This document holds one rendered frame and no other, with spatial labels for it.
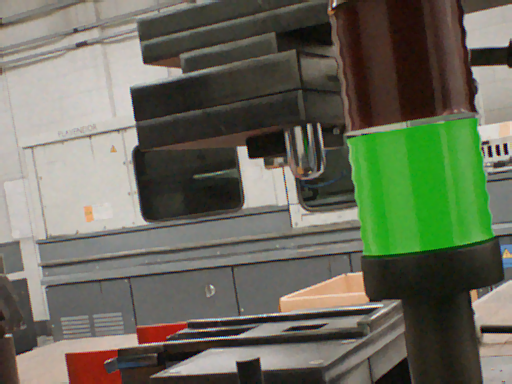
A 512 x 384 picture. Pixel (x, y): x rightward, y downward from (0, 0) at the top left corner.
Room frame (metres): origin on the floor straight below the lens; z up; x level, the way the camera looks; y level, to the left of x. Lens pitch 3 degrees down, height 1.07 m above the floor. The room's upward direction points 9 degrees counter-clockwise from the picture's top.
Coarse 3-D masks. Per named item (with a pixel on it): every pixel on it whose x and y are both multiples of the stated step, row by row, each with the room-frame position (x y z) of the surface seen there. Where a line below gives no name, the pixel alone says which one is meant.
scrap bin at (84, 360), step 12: (156, 324) 0.91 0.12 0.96; (168, 324) 0.90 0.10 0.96; (180, 324) 0.89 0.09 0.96; (144, 336) 0.91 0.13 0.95; (156, 336) 0.90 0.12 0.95; (72, 360) 0.81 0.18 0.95; (84, 360) 0.80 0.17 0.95; (96, 360) 0.80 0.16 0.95; (72, 372) 0.81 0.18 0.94; (84, 372) 0.80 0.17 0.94; (96, 372) 0.80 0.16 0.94
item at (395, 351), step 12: (396, 336) 0.56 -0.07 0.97; (384, 348) 0.53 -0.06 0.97; (396, 348) 0.55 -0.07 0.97; (372, 360) 0.51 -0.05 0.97; (384, 360) 0.53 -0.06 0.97; (396, 360) 0.55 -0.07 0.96; (408, 360) 0.57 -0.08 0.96; (348, 372) 0.48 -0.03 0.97; (360, 372) 0.49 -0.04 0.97; (372, 372) 0.51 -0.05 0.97; (384, 372) 0.53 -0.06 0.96; (396, 372) 0.57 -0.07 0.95; (408, 372) 0.57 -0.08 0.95
